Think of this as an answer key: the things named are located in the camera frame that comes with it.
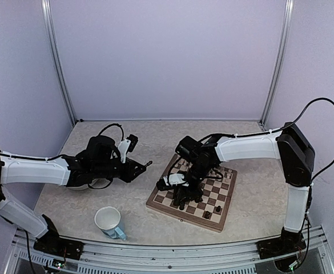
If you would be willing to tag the dark rook piece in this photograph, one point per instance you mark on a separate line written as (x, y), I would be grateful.
(207, 215)

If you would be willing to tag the grey silicone round lid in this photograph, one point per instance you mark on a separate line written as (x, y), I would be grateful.
(79, 188)

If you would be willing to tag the left aluminium frame post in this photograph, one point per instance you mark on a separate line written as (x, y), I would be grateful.
(47, 16)

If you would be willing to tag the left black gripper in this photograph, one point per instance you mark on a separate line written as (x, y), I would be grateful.
(128, 175)

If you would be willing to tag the right aluminium frame post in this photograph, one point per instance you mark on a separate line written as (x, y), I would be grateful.
(284, 36)

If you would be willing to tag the dark bishop piece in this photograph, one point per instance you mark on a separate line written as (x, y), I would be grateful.
(148, 163)

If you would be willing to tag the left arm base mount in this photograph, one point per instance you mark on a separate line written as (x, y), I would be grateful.
(58, 246)

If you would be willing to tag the front aluminium rail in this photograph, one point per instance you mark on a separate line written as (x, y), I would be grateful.
(104, 257)

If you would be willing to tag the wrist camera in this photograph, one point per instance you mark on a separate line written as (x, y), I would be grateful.
(127, 145)
(168, 182)

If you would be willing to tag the aluminium frame post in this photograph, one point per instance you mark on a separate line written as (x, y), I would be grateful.
(284, 36)
(47, 16)

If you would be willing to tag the wooden chess board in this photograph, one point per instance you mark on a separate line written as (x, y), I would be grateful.
(215, 193)

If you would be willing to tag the light blue mug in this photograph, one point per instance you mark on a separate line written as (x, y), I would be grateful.
(109, 221)

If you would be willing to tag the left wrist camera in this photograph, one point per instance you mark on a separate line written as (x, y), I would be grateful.
(127, 145)

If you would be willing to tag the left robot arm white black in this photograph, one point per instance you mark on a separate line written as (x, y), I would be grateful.
(24, 169)

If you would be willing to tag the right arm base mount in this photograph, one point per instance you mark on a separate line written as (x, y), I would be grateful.
(281, 245)

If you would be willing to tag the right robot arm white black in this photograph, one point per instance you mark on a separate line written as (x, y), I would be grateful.
(287, 146)

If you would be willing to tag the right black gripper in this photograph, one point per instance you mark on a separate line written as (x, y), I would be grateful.
(190, 193)

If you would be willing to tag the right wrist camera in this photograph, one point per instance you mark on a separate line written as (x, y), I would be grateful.
(168, 182)

